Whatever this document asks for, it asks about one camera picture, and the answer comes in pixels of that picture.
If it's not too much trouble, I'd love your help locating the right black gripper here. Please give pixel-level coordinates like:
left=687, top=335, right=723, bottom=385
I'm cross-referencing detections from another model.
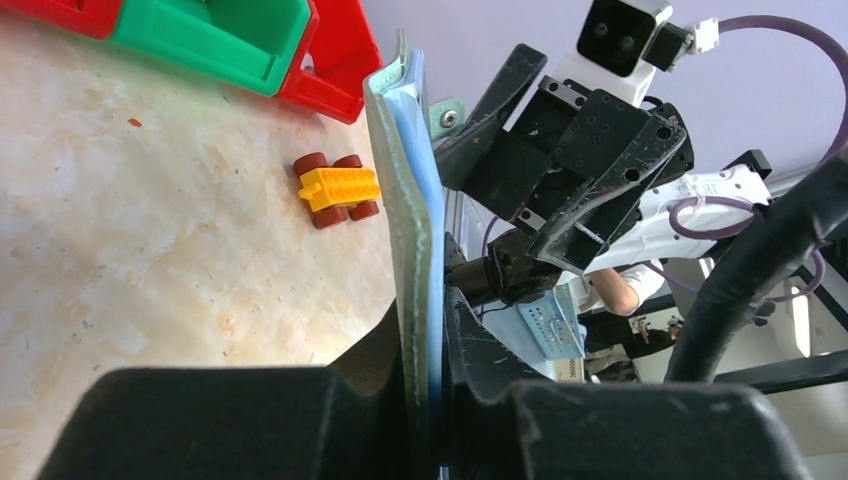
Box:
left=434, top=43, right=694, bottom=273

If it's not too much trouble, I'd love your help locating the person in white shirt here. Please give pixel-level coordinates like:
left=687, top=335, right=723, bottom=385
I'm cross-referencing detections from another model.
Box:
left=580, top=260, right=683, bottom=378

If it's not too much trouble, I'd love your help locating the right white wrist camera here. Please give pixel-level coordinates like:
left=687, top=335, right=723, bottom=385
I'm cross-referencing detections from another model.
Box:
left=539, top=0, right=719, bottom=109

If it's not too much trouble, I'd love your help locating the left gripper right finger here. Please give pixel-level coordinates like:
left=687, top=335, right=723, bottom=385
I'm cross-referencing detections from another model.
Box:
left=442, top=288, right=810, bottom=479

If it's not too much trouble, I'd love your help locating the green card holder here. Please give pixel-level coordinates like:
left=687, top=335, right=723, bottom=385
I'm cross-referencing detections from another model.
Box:
left=363, top=30, right=445, bottom=479

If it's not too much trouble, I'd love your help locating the yellow toy car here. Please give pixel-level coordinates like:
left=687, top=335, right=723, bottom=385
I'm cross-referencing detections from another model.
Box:
left=292, top=152, right=381, bottom=230

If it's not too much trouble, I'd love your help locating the far red bin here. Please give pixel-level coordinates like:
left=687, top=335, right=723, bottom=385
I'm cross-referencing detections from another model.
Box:
left=1, top=0, right=123, bottom=40

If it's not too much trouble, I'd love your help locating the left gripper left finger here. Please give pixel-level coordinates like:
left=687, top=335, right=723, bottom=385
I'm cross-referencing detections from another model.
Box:
left=39, top=309, right=408, bottom=479

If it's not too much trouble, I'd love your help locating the green bin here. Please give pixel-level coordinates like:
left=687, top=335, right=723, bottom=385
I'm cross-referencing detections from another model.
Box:
left=110, top=0, right=311, bottom=97

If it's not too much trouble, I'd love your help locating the near red bin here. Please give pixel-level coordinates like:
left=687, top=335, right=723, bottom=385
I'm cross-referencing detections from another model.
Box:
left=274, top=0, right=382, bottom=124

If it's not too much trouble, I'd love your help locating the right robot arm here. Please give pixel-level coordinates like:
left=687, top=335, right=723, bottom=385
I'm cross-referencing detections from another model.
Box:
left=435, top=44, right=771, bottom=306

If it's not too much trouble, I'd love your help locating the red bin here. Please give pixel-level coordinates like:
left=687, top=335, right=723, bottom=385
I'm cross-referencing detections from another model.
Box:
left=1, top=0, right=123, bottom=40
left=274, top=0, right=382, bottom=124

